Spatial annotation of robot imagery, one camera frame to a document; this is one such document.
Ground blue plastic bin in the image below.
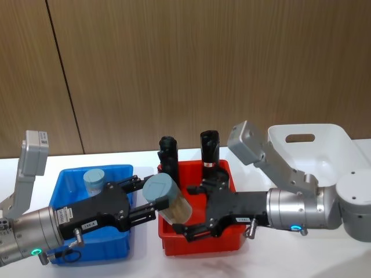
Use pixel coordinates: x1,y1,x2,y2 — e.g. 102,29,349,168
49,164,139,266

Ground red plastic bin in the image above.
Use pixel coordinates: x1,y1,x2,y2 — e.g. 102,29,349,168
157,159,247,257

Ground left gripper dark cable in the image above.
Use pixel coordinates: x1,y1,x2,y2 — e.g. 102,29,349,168
54,228,85,263

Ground white plastic bin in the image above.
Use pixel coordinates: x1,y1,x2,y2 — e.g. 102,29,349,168
267,123,363,188

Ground black tool with white label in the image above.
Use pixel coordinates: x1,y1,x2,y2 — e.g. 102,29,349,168
199,130,230,186

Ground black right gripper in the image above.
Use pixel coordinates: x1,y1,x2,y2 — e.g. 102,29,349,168
172,180,269,243

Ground clear jar grey lid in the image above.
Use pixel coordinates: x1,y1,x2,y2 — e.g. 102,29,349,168
83,169,106,197
141,173,192,225

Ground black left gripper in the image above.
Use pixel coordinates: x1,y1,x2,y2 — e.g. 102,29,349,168
56,174,170,240

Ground black cylindrical tool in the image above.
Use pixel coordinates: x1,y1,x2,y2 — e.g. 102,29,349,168
158,136,180,189

